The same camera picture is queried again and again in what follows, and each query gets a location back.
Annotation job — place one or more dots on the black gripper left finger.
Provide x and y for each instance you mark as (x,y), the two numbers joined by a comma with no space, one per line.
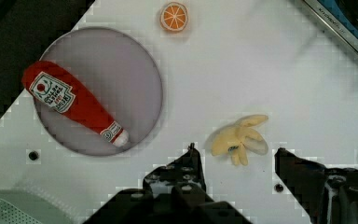
(174,193)

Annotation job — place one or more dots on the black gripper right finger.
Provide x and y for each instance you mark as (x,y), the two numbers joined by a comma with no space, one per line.
(328,195)

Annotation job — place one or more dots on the yellow plush peeled banana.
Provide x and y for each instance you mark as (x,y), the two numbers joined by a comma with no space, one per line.
(235,140)

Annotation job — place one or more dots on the grey round plate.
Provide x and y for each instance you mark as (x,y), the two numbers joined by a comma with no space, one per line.
(123,77)

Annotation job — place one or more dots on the red plush ketchup bottle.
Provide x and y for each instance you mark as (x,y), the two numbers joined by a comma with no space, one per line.
(61,91)

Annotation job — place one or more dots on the plush orange slice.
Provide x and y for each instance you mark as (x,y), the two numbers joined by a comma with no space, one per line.
(174,17)

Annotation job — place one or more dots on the black toaster oven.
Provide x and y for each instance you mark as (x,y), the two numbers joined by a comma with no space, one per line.
(339,16)

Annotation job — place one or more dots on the green perforated colander basket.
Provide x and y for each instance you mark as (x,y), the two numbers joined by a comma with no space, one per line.
(19,207)

